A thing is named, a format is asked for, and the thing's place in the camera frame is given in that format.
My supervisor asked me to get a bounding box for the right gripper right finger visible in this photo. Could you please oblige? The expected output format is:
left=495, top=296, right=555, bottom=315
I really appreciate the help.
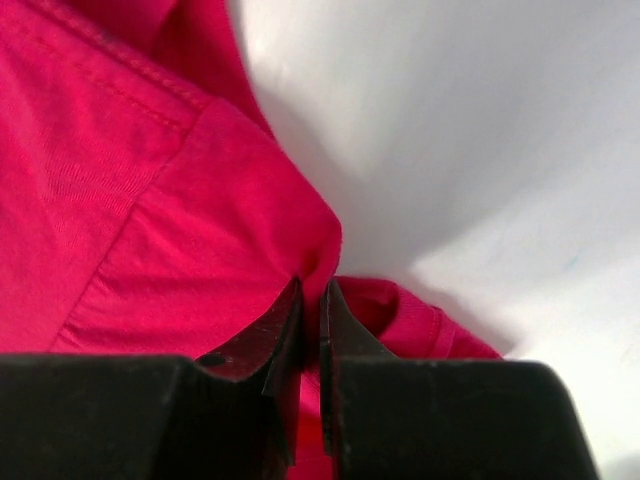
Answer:
left=319, top=282, right=598, bottom=479

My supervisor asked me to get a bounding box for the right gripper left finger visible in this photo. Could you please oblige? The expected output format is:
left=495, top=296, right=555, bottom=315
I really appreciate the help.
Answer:
left=1, top=280, right=303, bottom=479

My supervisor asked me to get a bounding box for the pink t shirt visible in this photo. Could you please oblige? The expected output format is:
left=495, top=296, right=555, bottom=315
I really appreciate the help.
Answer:
left=1, top=1, right=494, bottom=479

